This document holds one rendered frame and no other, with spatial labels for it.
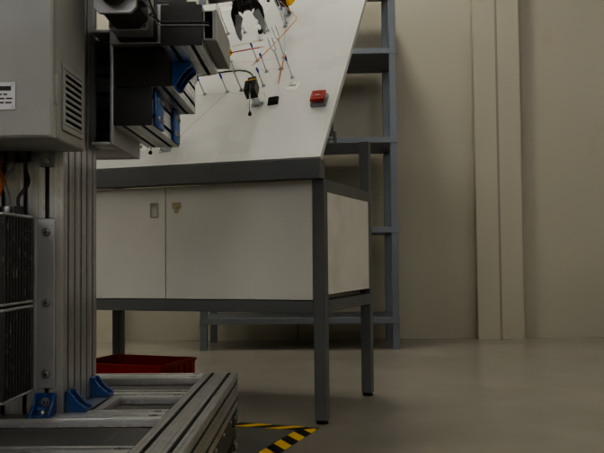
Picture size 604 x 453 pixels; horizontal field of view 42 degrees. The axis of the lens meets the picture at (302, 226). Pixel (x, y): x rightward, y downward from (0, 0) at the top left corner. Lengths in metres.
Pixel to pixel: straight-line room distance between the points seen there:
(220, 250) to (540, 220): 3.20
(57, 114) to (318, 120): 1.35
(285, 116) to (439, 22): 2.96
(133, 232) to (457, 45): 3.27
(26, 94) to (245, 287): 1.36
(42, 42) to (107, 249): 1.52
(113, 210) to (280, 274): 0.69
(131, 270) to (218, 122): 0.61
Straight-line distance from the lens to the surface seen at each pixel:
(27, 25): 1.56
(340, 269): 2.77
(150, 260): 2.87
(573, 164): 5.64
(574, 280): 5.61
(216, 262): 2.75
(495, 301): 5.38
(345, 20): 3.19
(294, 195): 2.64
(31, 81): 1.54
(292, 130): 2.73
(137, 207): 2.90
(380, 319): 4.73
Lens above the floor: 0.54
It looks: 2 degrees up
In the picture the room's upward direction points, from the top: 1 degrees counter-clockwise
